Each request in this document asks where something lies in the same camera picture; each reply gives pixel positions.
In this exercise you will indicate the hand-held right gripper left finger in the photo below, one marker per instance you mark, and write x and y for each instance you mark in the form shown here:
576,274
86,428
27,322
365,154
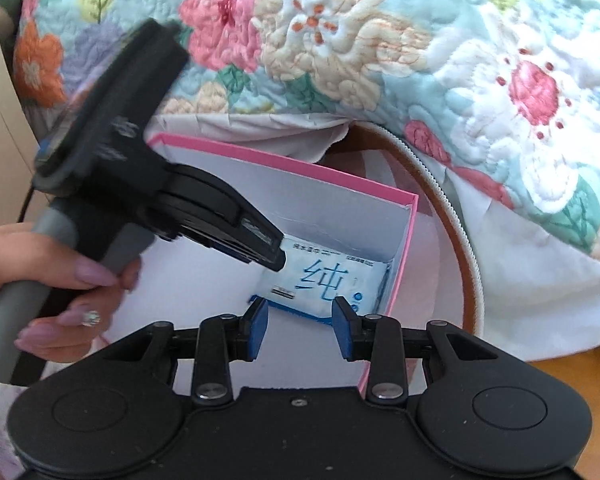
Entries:
258,331

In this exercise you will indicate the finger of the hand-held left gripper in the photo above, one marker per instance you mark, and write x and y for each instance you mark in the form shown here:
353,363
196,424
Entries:
260,247

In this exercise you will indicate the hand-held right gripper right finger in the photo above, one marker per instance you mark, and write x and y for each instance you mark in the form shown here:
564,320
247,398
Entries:
342,331

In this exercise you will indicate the white wet wipes packet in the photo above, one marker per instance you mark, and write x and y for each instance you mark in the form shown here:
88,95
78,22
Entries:
325,280

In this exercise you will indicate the pink cardboard box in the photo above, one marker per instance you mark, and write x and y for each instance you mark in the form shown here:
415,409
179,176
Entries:
330,195

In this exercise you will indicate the person's left hand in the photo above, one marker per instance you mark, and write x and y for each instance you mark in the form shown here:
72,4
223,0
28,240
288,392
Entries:
45,265

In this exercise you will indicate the round checked rug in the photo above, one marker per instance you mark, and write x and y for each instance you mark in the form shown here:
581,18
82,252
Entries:
432,270

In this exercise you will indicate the floral quilt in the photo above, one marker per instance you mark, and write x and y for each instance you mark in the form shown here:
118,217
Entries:
380,35

